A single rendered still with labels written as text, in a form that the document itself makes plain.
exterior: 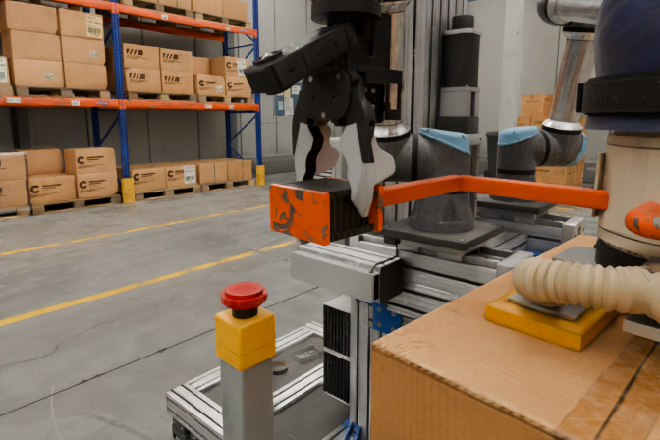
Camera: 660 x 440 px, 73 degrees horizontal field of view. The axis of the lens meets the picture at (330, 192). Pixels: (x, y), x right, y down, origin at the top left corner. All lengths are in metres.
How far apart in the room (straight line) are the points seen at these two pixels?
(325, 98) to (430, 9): 0.88
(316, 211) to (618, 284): 0.27
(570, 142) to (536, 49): 9.74
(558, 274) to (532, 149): 1.07
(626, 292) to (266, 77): 0.35
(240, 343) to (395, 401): 0.28
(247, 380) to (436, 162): 0.61
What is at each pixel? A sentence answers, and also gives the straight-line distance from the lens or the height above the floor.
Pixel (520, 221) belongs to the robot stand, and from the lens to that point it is 1.51.
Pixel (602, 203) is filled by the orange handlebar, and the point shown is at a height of 1.20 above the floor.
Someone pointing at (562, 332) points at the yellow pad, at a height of 1.08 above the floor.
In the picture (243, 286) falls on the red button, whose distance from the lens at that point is 0.71.
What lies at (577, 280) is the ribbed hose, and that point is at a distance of 0.46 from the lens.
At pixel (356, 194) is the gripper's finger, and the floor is 1.22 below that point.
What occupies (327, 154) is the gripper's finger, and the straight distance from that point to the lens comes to 0.52.
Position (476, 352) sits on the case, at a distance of 0.48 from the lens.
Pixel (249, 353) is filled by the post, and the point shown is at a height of 0.96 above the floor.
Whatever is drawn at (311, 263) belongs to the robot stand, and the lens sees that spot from 1.14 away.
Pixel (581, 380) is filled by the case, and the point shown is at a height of 1.07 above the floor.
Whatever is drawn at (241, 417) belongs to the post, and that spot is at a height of 0.85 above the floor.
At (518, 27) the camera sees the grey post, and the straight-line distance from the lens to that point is 4.39.
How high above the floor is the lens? 1.29
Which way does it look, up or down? 9 degrees down
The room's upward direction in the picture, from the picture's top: straight up
